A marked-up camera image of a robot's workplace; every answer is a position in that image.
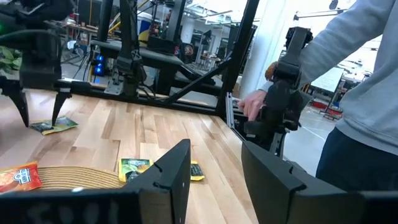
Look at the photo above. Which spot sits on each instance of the grey metal bracket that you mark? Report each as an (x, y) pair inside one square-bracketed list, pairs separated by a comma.
[(113, 88)]

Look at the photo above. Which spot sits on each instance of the person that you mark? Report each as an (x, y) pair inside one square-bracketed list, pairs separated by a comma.
[(367, 93)]

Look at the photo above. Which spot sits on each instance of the orange tea packet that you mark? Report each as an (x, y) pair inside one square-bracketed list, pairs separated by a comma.
[(18, 179)]

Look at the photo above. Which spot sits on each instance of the silver aluminium extrusion post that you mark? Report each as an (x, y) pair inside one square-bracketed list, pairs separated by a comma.
[(229, 109)]

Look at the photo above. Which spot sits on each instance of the green plant white pot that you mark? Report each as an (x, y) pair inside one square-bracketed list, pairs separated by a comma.
[(9, 60)]

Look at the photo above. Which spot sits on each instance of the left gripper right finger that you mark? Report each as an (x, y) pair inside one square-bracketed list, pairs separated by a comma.
[(273, 193)]

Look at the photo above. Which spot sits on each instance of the green tea packet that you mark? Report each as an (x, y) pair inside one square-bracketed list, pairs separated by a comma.
[(66, 123), (197, 171), (132, 168)]

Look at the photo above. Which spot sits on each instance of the person's hand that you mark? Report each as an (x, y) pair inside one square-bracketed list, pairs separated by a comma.
[(252, 104)]

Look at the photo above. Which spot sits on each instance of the white bottle blue yellow label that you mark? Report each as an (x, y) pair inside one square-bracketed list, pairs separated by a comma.
[(143, 28)]

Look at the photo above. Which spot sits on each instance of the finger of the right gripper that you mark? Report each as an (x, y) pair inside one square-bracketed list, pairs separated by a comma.
[(60, 98), (15, 96)]

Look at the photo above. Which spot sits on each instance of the round woven placemat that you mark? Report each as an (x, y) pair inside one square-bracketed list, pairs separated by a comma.
[(77, 177)]

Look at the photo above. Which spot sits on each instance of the grey cart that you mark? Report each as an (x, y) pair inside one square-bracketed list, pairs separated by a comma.
[(155, 56)]

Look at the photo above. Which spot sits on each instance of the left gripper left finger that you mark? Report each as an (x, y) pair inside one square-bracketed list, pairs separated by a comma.
[(164, 193)]

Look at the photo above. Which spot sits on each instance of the black computer blue lights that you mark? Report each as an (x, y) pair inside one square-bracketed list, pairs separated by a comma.
[(99, 67)]

